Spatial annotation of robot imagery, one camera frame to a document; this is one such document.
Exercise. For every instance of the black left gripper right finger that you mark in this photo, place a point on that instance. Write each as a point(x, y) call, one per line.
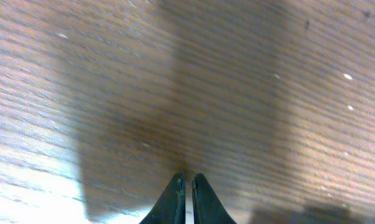
point(207, 207)

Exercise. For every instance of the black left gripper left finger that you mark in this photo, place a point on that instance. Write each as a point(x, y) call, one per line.
point(170, 208)

